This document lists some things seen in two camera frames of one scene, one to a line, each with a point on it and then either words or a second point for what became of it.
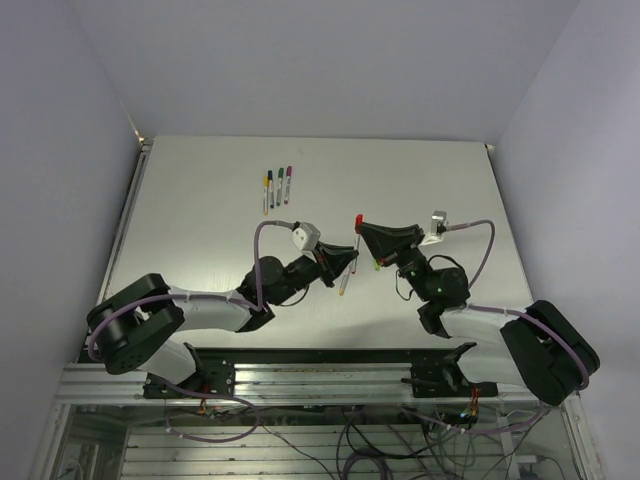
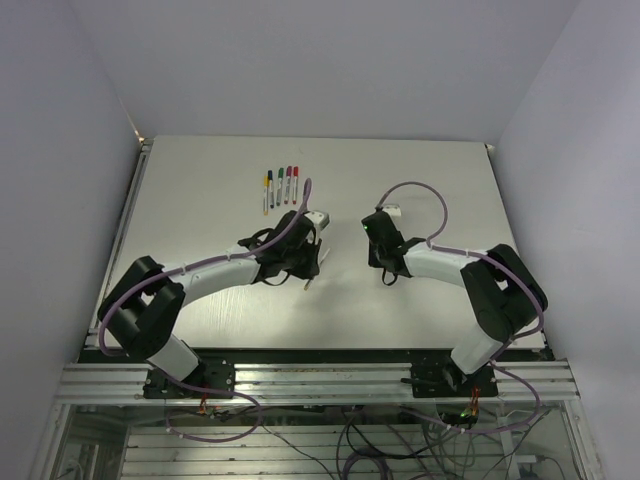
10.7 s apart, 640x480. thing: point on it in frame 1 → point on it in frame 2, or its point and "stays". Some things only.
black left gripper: [329, 260] → [311, 268]
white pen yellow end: [266, 183] stays
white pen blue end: [270, 178] stays
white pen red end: [359, 222] → [295, 174]
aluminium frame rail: [284, 381] stays
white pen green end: [281, 173] stays
